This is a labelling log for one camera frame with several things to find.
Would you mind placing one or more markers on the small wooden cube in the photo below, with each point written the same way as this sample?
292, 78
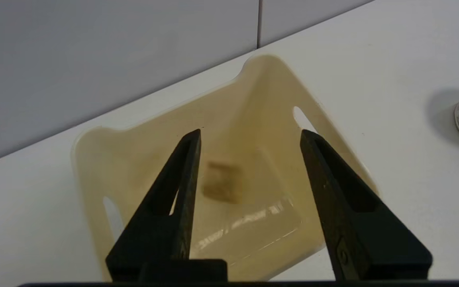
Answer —
222, 181

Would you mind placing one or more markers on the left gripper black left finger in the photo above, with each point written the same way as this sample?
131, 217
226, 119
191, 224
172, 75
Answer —
153, 239

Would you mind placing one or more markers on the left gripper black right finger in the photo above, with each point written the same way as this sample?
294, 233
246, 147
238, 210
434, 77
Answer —
365, 239

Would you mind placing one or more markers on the cream plastic storage box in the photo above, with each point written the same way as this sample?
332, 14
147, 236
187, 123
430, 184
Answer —
253, 119

